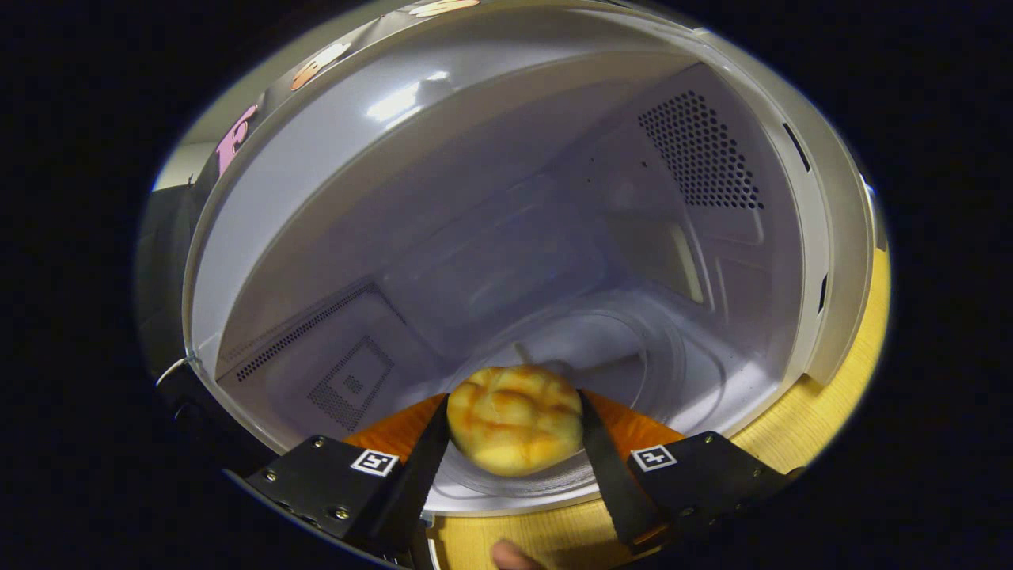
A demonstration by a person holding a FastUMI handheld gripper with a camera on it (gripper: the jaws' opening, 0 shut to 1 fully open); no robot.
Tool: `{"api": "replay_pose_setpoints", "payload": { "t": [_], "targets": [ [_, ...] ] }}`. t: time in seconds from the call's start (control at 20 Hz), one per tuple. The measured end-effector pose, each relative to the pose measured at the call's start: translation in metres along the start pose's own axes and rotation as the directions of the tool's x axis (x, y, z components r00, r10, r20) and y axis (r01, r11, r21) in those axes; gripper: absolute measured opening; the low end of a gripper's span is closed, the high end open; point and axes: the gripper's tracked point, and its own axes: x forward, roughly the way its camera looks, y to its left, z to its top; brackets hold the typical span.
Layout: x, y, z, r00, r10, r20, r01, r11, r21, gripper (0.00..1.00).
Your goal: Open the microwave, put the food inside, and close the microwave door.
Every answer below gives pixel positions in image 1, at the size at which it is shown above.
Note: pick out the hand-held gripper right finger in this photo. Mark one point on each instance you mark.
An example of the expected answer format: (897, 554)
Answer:
(613, 483)

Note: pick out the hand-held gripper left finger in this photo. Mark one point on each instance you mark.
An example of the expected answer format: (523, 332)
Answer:
(419, 483)

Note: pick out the golden bread bun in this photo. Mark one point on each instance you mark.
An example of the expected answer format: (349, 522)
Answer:
(514, 419)

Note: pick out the white microwave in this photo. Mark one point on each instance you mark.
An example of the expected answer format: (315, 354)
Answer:
(491, 237)

